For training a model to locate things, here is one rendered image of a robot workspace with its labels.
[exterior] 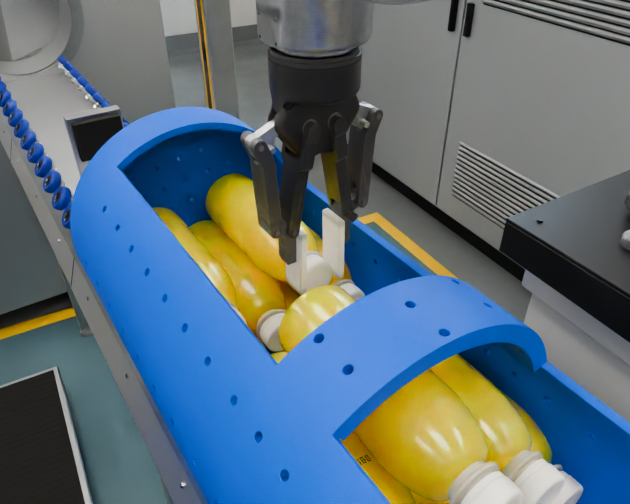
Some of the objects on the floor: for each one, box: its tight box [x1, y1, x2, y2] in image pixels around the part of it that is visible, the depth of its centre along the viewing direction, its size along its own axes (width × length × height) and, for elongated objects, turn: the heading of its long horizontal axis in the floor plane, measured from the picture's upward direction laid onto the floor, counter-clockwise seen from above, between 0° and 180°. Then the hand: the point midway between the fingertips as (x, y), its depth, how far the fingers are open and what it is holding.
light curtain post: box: [194, 0, 239, 119], centre depth 144 cm, size 6×6×170 cm
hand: (314, 252), depth 56 cm, fingers closed on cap, 4 cm apart
